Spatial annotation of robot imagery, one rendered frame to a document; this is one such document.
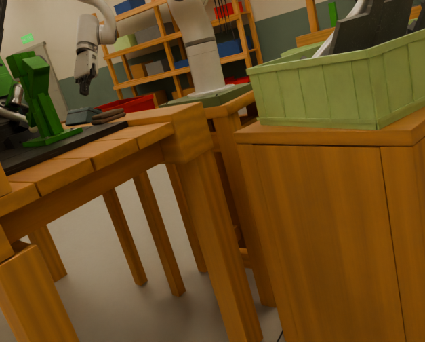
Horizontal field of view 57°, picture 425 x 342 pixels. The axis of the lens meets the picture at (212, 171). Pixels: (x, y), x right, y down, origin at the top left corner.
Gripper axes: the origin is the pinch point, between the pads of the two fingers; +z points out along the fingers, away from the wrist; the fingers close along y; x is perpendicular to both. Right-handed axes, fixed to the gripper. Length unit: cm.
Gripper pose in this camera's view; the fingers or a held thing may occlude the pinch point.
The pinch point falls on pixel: (84, 89)
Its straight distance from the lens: 162.5
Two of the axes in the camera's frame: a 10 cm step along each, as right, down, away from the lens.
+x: -5.9, -1.9, -7.9
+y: -8.1, 1.7, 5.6
